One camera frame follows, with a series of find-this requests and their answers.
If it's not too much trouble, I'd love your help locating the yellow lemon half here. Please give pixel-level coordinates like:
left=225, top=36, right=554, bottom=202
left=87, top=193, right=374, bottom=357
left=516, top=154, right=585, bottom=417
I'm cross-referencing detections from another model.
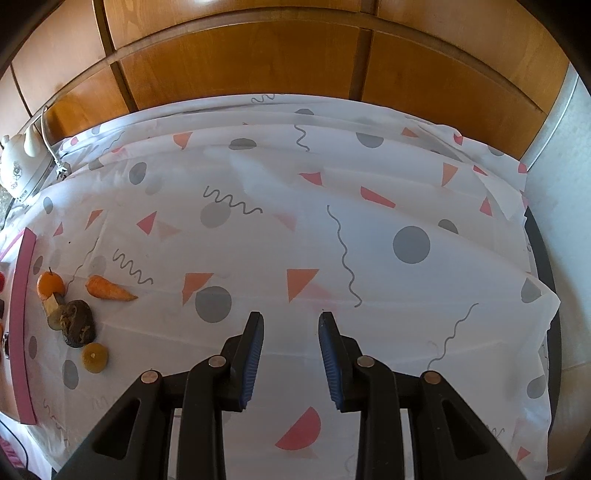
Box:
left=81, top=342, right=109, bottom=374

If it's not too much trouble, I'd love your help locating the dark brown round fruit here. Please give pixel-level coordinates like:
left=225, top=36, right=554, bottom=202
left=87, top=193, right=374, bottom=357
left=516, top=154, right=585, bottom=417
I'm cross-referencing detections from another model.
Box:
left=60, top=300, right=96, bottom=348

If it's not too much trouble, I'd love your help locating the small orange carrot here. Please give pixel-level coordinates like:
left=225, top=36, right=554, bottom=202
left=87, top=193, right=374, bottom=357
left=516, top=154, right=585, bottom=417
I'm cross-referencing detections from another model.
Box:
left=85, top=275, right=137, bottom=302

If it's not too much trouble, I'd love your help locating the pink shallow cardboard tray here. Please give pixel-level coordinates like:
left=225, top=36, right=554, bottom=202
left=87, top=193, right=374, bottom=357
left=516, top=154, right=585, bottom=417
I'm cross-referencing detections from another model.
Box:
left=1, top=228, right=37, bottom=425

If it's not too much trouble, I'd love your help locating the large orange fruit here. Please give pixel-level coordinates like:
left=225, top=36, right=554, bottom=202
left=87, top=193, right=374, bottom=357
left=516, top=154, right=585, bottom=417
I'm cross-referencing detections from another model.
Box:
left=36, top=270, right=66, bottom=301

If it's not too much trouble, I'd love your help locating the patterned white tablecloth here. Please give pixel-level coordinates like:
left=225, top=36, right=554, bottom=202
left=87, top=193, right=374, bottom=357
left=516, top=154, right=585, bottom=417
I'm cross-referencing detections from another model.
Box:
left=1, top=95, right=560, bottom=479

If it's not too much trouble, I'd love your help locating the white ceramic electric kettle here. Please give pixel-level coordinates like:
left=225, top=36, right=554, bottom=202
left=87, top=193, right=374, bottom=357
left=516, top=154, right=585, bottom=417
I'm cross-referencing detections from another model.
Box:
left=1, top=124, right=46, bottom=199

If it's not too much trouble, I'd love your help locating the white kettle power cord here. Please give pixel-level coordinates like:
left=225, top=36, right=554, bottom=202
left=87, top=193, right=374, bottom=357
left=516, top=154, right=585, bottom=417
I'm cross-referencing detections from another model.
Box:
left=40, top=105, right=72, bottom=180

